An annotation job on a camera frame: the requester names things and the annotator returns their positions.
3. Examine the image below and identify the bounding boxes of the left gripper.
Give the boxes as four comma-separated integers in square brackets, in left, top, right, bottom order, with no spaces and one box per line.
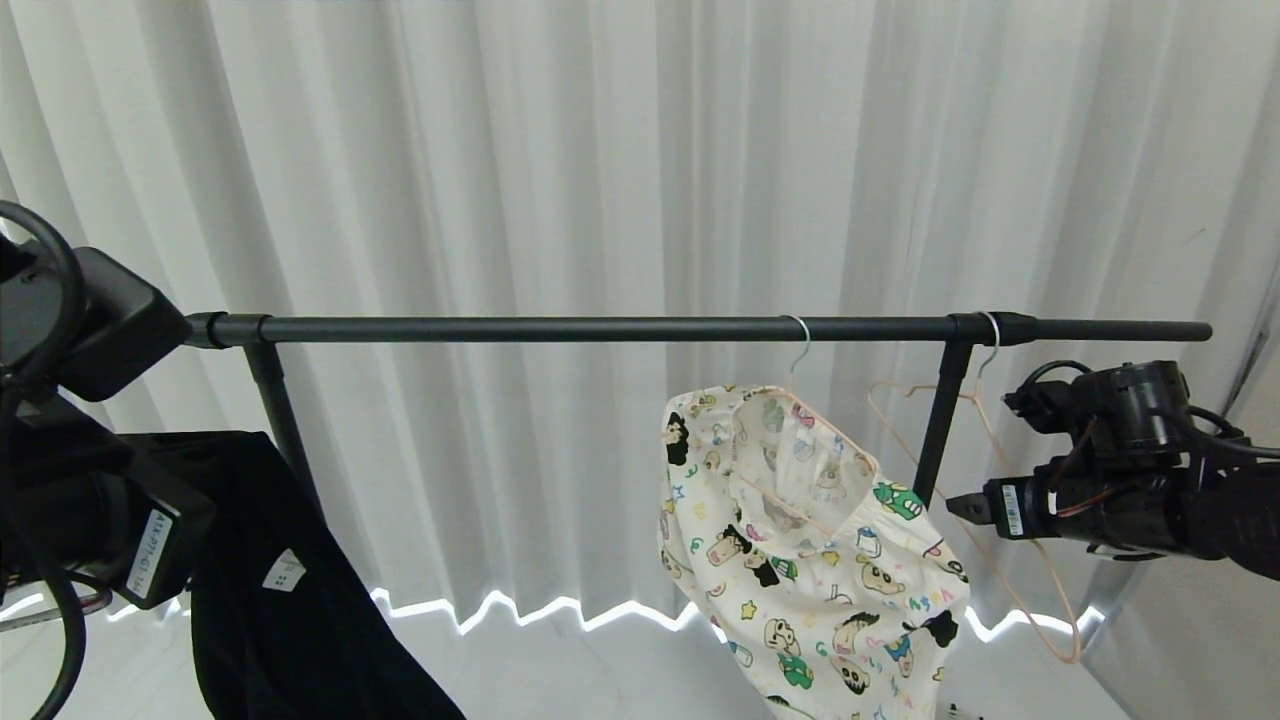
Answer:
[20,445,218,611]

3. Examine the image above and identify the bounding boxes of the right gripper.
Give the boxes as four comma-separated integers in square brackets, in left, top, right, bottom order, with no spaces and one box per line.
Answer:
[985,470,1101,546]

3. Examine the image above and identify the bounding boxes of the pink clothes hanger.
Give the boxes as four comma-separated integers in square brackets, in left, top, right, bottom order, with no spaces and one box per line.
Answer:
[866,312,1086,666]
[735,315,881,541]

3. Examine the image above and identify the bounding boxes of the black garment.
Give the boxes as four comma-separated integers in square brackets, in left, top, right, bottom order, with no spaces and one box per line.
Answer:
[125,430,468,720]

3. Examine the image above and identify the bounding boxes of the cream printed garment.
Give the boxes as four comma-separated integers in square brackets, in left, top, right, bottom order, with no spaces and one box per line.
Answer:
[658,385,971,720]

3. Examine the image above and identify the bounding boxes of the black clothes rack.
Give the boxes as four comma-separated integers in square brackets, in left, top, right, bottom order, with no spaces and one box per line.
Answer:
[183,312,1213,521]

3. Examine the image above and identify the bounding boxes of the white curtain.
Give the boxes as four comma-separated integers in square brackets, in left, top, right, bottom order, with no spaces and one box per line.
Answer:
[0,0,1280,641]

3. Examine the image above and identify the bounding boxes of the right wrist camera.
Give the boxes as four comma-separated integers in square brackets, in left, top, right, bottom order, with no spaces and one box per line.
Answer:
[1003,385,1096,436]

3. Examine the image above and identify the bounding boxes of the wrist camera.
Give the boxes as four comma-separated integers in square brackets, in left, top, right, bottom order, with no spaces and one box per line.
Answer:
[55,245,193,403]
[1003,385,1096,436]

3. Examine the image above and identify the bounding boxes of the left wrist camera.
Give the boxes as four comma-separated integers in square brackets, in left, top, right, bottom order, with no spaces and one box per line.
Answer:
[55,245,193,403]

